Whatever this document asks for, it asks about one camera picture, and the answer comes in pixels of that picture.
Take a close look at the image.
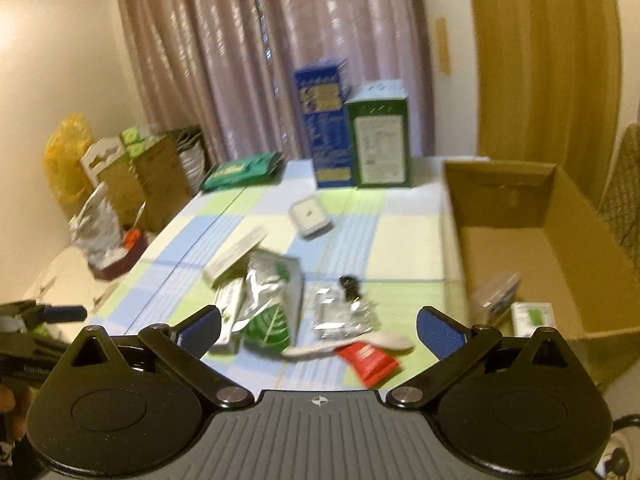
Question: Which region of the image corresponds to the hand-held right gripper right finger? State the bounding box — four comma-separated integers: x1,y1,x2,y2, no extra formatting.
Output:
385,305,597,409

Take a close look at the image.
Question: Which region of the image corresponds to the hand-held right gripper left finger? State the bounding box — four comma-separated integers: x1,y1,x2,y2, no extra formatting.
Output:
39,304,256,410

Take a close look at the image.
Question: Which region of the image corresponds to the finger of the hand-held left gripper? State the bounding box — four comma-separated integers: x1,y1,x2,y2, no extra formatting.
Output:
41,305,89,324

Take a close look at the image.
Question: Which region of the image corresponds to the white medicine box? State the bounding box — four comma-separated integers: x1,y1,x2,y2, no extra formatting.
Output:
202,226,269,288

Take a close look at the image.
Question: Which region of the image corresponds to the clear plastic packet metal frame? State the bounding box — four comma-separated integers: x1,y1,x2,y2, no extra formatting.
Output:
311,285,383,343

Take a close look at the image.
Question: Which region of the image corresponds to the brown cardboard box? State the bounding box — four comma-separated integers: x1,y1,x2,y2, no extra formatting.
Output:
442,157,640,386

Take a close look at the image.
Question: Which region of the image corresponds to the checked cloth covered desktop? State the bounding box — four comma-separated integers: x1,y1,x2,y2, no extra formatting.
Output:
85,156,481,401

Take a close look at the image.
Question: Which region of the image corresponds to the person's left hand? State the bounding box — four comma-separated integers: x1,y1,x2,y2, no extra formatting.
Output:
0,385,27,443

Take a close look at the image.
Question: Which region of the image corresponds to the clear plastic case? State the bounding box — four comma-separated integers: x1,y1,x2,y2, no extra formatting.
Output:
470,270,522,313

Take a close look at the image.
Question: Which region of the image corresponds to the silver green leaf pouch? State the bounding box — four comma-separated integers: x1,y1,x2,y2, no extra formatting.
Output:
212,250,305,356

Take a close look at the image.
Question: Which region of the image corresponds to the red packet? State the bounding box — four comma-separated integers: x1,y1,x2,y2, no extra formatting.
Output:
335,341,403,389

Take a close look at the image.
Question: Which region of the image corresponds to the crumpled clear plastic bag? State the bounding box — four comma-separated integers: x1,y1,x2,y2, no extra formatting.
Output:
70,182,126,276

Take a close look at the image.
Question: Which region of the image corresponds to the small white green box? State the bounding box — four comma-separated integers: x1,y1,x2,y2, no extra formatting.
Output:
510,302,557,338

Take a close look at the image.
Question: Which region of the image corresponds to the yellow plastic bag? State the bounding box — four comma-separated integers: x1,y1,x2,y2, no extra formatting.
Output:
44,114,96,218

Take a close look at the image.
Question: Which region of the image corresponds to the brown carton green label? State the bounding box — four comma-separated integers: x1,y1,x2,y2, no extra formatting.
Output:
120,125,193,233

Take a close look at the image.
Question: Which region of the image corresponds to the white square night light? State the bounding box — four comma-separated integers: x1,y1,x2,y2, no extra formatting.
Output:
288,196,333,238

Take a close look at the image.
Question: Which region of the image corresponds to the green plastic packet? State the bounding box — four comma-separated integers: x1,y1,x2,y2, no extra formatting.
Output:
199,151,286,193

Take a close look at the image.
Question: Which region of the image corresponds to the tall green carton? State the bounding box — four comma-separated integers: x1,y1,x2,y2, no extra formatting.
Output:
343,79,412,189

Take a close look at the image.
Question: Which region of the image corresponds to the woven chair back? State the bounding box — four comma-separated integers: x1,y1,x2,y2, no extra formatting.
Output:
597,122,640,266

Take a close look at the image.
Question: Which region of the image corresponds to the tall blue carton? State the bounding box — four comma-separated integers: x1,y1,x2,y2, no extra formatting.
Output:
292,59,358,190

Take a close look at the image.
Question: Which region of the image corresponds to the pink curtain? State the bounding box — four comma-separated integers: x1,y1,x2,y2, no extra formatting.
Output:
114,0,436,166

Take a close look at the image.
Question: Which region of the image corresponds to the wooden door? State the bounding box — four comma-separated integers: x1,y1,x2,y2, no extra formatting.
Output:
466,0,626,163

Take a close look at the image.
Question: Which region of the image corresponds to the black audio cable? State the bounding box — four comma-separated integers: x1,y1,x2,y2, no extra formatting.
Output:
338,274,363,303

